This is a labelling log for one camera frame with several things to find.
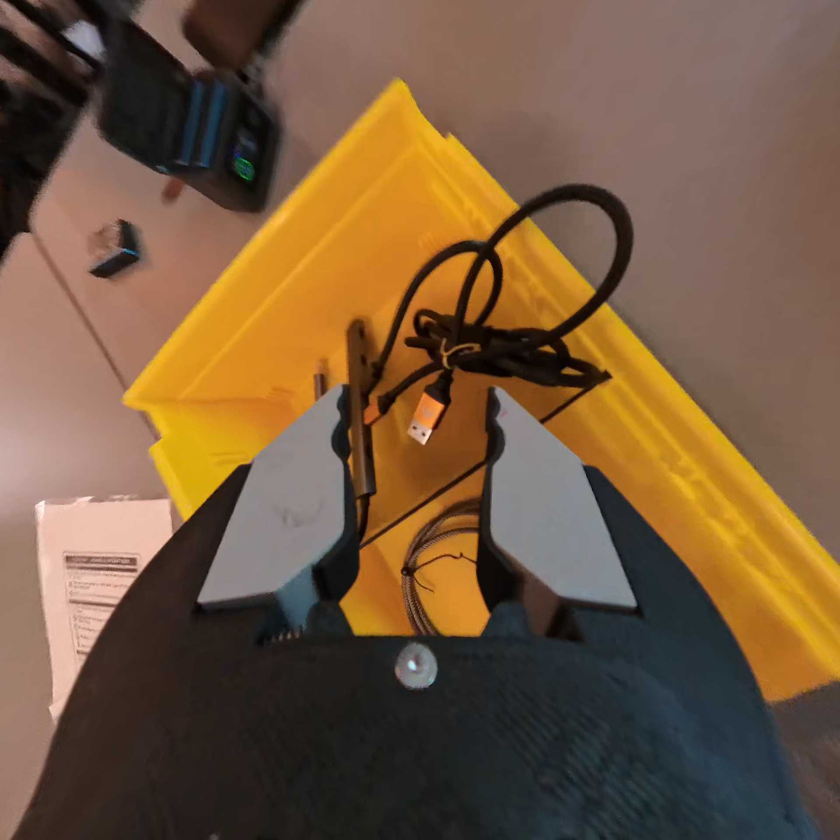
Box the black power bank green display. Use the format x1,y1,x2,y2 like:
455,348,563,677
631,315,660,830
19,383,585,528
97,36,282,214

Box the black strapped cable orange plugs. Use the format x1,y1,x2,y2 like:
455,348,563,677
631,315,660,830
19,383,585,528
366,184,635,448

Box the printed white paper sheet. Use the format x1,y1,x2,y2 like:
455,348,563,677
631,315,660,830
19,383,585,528
35,495,177,723

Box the yellow plastic bin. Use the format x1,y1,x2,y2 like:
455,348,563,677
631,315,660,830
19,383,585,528
121,77,840,703

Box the small black block blue light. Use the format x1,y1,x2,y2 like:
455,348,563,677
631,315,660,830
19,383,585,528
87,218,143,280

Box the dark grey usb hub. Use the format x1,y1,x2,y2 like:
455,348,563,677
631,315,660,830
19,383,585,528
346,318,380,547

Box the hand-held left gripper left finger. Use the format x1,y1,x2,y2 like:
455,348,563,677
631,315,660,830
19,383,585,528
196,385,362,619

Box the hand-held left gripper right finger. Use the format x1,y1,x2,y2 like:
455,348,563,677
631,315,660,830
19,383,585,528
478,386,639,635

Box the grey braided cable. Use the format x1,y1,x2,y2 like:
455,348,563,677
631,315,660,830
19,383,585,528
399,499,490,637

